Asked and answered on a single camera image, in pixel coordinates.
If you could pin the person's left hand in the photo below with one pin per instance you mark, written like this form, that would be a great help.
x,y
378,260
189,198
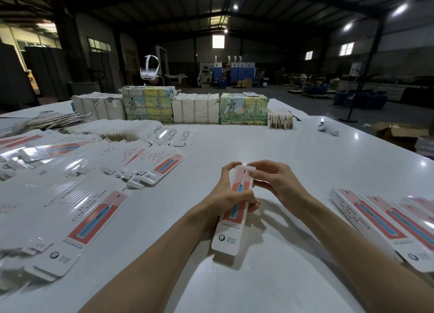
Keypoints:
x,y
227,199

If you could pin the pile of grey flat sheets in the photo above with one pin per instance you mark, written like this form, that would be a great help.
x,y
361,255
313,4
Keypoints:
x,y
41,123

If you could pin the dark grey cabinet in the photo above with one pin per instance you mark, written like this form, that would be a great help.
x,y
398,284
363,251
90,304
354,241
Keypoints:
x,y
47,72

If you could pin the white plastic bags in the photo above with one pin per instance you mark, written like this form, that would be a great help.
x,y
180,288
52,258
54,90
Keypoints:
x,y
424,146

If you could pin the green printed carton bundle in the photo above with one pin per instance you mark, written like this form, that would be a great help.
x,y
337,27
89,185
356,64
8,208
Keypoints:
x,y
243,109

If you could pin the row of white cartons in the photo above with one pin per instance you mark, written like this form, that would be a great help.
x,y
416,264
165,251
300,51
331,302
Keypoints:
x,y
98,107
196,109

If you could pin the small white object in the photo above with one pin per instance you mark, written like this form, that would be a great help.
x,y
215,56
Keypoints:
x,y
327,127

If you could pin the grey crate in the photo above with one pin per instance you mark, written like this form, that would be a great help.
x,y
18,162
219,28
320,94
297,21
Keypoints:
x,y
84,88

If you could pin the black floor stand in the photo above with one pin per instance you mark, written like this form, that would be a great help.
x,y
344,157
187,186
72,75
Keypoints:
x,y
359,96

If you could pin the blue machine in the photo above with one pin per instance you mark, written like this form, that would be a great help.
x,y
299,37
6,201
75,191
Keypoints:
x,y
241,73

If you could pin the person's left forearm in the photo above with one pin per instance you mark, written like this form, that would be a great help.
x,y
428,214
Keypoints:
x,y
152,268

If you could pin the small wall window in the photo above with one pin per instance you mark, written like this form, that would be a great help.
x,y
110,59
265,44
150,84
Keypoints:
x,y
308,55

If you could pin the white headset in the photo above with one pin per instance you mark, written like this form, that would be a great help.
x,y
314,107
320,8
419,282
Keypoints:
x,y
150,69

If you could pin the red white carton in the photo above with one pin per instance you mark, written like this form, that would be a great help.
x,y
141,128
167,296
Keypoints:
x,y
229,236

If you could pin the square bright window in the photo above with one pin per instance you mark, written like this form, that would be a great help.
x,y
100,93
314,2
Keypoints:
x,y
218,41

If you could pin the double wall window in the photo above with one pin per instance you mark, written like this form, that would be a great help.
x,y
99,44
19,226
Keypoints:
x,y
346,49

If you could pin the open cardboard box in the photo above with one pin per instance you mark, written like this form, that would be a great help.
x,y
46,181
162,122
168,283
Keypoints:
x,y
401,135

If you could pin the person's right forearm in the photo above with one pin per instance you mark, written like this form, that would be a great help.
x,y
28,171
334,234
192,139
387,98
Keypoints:
x,y
363,262

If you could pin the pile of carton blanks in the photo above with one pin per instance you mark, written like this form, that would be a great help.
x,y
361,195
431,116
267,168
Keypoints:
x,y
64,191

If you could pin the small beige card stack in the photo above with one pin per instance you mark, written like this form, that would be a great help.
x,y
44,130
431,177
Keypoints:
x,y
280,121

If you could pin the green yellow carton bundle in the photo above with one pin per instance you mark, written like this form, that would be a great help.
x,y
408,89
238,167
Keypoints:
x,y
148,105

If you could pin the person's right hand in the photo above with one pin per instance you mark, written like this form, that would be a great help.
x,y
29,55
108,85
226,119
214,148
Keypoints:
x,y
281,184

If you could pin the small black tool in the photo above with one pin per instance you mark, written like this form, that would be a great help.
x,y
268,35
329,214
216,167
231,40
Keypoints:
x,y
294,116

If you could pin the blue bins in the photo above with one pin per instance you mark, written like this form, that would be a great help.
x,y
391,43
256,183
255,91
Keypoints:
x,y
361,100

